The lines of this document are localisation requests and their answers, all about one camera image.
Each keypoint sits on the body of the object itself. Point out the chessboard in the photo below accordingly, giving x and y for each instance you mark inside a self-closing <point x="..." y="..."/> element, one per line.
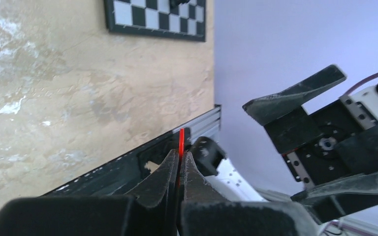
<point x="155" y="18"/>

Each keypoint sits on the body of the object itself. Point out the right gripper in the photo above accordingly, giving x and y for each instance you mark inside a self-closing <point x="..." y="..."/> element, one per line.
<point x="333" y="151"/>

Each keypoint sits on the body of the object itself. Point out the red key tag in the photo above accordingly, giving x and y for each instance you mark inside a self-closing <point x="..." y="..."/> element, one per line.
<point x="181" y="148"/>

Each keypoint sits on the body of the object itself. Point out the black chess piece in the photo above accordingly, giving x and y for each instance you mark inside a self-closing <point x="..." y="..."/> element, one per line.
<point x="175" y="3"/>

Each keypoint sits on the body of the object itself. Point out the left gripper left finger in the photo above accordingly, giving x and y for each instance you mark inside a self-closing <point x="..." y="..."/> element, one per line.
<point x="145" y="210"/>

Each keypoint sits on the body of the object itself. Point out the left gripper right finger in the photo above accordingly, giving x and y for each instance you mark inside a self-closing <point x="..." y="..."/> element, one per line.
<point x="205" y="212"/>

